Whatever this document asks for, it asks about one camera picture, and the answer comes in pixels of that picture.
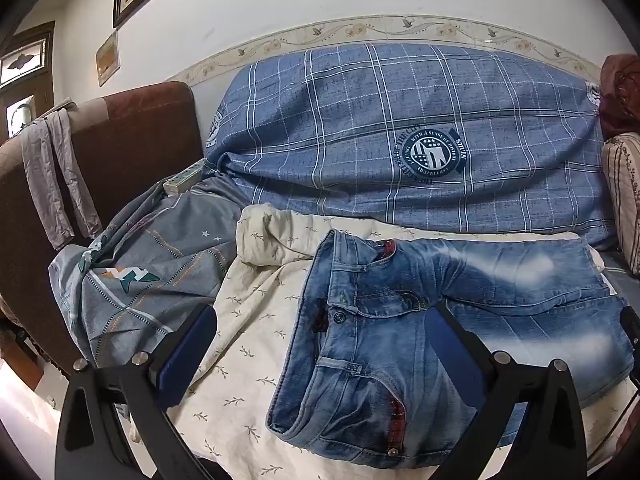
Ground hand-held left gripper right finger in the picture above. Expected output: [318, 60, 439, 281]
[424, 299, 589, 480]

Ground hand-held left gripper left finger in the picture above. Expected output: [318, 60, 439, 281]
[54, 304, 219, 480]

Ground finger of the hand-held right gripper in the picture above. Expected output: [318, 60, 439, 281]
[619, 304, 640, 358]

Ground blue denim pants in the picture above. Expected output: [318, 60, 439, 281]
[267, 229, 636, 470]

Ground cream leaf-print blanket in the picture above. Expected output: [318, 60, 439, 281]
[167, 204, 640, 480]

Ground grey star-print bed sheet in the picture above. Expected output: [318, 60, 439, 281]
[48, 172, 640, 368]

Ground cream striped floral pillow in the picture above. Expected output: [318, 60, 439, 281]
[601, 132, 640, 275]

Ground white power strip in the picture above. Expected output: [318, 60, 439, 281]
[162, 159, 207, 195]

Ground dark red cloth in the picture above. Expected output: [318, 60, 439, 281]
[597, 52, 640, 141]

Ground grey cloth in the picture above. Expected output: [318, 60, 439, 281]
[20, 107, 103, 251]

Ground brown wooden headboard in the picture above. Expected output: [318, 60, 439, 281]
[0, 80, 206, 381]

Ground blue plaid quilt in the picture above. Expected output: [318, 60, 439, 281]
[202, 42, 618, 251]

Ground wooden door with glass panes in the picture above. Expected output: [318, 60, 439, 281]
[0, 20, 56, 143]

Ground small wall picture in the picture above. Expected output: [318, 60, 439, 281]
[95, 30, 120, 87]

